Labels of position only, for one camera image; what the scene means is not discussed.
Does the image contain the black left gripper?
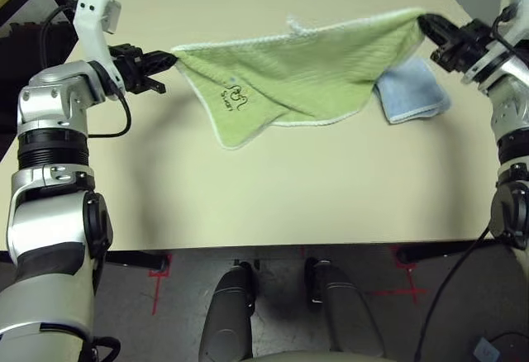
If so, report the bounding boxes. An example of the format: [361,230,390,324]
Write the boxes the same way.
[107,42,179,94]

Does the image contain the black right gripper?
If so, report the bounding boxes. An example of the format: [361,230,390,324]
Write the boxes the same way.
[417,13,497,73]

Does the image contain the green towel with white trim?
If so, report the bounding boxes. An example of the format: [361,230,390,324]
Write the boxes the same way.
[169,6,427,151]

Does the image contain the folded light blue towel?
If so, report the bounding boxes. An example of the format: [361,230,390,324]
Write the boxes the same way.
[374,56,451,126]

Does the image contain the black table foot bar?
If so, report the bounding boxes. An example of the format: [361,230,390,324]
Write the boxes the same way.
[105,250,173,273]
[395,240,497,264]

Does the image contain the dark grey right robot leg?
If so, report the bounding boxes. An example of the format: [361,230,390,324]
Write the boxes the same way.
[304,257,388,357]

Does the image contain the small blue floor object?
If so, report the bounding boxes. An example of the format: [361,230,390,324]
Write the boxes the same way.
[474,336,499,360]

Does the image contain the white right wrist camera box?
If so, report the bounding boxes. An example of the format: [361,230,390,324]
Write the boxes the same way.
[460,0,529,86]

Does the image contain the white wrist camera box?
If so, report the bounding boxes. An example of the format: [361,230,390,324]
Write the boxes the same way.
[460,0,529,86]
[73,0,125,94]

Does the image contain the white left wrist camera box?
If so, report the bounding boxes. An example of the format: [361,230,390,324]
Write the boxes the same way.
[73,0,125,94]

